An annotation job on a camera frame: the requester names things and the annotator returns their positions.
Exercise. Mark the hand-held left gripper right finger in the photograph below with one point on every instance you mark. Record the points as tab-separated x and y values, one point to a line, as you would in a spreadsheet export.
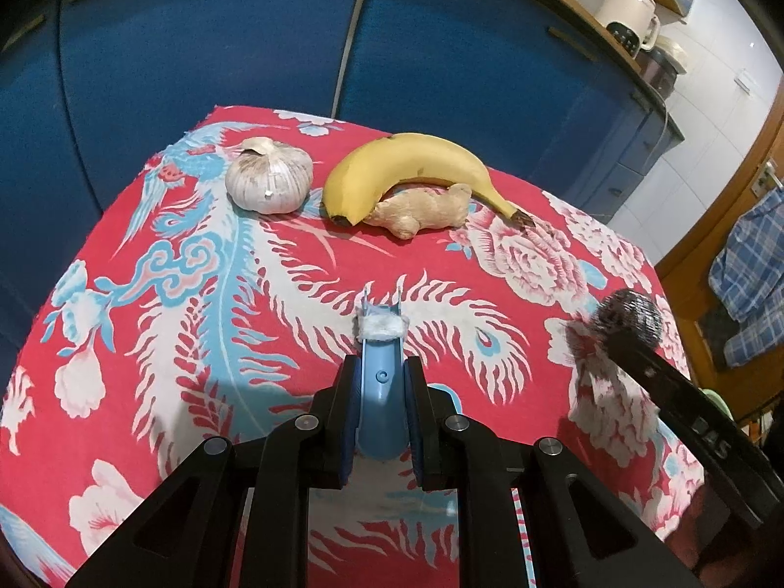
419	422

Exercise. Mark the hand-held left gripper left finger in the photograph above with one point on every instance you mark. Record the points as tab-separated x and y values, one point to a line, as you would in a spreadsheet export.
349	416

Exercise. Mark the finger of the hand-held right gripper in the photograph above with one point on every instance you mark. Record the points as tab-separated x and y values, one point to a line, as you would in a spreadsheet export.
649	373

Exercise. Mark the light blue plastic tool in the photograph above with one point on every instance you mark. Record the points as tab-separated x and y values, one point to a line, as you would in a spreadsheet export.
380	392

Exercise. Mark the red bucket with green rim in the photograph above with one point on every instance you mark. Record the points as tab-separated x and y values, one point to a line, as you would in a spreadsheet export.
713	401

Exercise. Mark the dark scouring ball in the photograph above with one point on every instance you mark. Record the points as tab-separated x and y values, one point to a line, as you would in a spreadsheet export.
631	312

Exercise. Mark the wooden door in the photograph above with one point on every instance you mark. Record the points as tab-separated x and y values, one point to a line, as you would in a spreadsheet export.
704	245

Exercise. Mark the blue plaid shirt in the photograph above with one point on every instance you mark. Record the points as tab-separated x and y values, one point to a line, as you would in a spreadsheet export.
753	269

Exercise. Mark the red floral tablecloth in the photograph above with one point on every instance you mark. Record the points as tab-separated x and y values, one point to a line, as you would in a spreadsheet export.
184	349

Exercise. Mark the ginger root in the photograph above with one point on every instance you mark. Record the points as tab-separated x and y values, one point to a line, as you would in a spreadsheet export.
416	211

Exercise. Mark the garlic bulb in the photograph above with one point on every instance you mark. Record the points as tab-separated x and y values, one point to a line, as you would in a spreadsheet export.
269	177

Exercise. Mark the yellow banana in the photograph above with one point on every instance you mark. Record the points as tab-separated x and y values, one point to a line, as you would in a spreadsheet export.
398	159

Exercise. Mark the dark rice cooker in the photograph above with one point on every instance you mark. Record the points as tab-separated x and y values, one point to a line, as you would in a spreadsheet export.
658	73

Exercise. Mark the blue lower cabinets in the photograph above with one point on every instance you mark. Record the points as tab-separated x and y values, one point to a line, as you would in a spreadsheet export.
184	43

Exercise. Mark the white wall switch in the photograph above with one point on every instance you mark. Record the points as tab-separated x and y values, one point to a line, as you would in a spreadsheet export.
745	83

